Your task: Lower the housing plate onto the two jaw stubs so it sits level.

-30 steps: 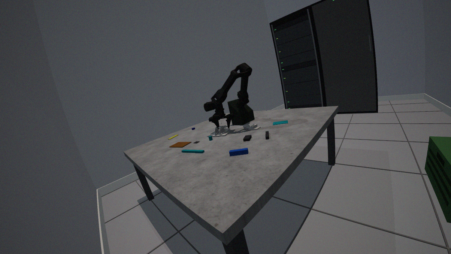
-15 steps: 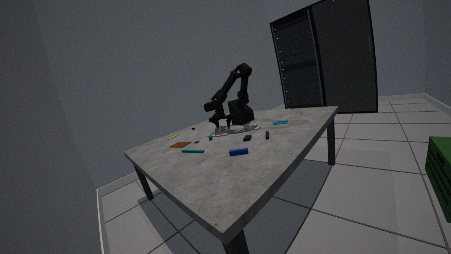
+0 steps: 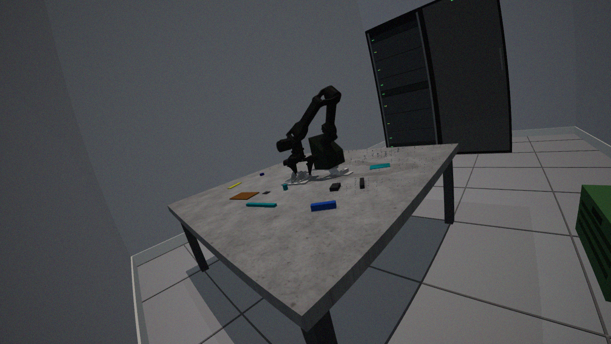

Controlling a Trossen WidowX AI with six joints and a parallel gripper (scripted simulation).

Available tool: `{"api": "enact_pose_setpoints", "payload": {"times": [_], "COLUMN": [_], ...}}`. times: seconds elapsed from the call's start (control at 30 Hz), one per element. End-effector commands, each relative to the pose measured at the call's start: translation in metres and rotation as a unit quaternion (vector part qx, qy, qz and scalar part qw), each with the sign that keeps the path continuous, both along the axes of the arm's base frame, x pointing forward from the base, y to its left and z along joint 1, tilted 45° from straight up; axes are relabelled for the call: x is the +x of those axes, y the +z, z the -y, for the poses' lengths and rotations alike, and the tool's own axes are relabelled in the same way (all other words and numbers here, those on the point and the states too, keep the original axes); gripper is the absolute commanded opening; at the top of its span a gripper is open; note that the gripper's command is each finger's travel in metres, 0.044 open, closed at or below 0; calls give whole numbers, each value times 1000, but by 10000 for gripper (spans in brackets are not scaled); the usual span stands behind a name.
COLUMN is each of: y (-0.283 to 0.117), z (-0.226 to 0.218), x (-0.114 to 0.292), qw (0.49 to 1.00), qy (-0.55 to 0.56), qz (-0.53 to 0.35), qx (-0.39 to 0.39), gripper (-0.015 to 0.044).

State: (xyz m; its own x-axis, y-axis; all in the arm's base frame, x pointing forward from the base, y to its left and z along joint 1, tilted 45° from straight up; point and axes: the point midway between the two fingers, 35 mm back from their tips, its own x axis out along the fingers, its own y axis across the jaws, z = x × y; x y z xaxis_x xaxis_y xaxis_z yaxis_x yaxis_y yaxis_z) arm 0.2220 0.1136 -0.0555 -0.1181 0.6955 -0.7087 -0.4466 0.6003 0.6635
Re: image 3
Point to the blue rectangular block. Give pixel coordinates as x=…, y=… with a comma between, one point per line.
x=323, y=205

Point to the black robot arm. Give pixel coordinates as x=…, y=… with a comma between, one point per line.
x=300, y=128

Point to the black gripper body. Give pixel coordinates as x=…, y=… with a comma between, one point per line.
x=309, y=159

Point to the brown flat rectangular plate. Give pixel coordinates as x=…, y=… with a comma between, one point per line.
x=244, y=195

